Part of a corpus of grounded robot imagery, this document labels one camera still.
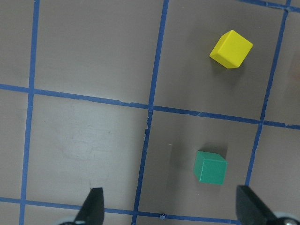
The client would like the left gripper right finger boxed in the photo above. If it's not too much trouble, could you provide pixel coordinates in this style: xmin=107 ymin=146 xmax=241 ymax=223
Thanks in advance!
xmin=235 ymin=185 xmax=281 ymax=225

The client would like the yellow wooden block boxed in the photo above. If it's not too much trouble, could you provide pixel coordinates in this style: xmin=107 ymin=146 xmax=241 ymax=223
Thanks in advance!
xmin=209 ymin=30 xmax=253 ymax=69

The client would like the green wooden block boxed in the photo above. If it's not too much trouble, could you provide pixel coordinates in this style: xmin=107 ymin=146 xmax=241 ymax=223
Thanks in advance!
xmin=194 ymin=151 xmax=228 ymax=185

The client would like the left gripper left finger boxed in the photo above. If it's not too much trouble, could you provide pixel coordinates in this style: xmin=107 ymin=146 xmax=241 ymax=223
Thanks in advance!
xmin=74 ymin=187 xmax=105 ymax=225

